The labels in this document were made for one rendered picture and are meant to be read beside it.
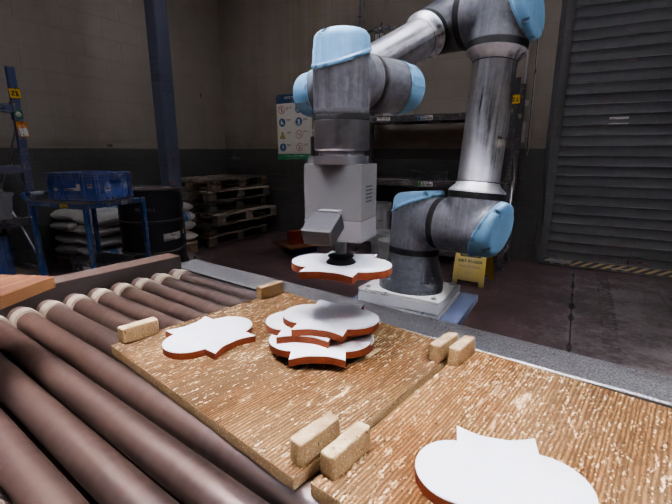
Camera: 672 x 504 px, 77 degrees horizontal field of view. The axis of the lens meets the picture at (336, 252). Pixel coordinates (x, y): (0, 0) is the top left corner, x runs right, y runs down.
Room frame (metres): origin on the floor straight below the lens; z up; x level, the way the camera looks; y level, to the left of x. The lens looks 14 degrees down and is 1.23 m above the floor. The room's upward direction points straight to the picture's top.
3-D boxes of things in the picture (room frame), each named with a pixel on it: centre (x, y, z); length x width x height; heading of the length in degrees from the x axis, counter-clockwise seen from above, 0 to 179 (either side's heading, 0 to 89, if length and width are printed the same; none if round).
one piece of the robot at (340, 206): (0.57, 0.00, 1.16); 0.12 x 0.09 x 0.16; 156
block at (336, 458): (0.35, -0.01, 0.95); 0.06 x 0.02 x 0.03; 141
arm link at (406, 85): (0.68, -0.06, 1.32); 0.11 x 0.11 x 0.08; 46
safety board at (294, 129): (6.22, 0.60, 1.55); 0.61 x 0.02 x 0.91; 60
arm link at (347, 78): (0.59, -0.01, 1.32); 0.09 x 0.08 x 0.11; 136
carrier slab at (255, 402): (0.59, 0.08, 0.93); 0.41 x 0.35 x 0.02; 49
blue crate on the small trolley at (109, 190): (3.36, 1.94, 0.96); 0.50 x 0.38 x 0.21; 75
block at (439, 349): (0.56, -0.16, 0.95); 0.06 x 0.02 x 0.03; 139
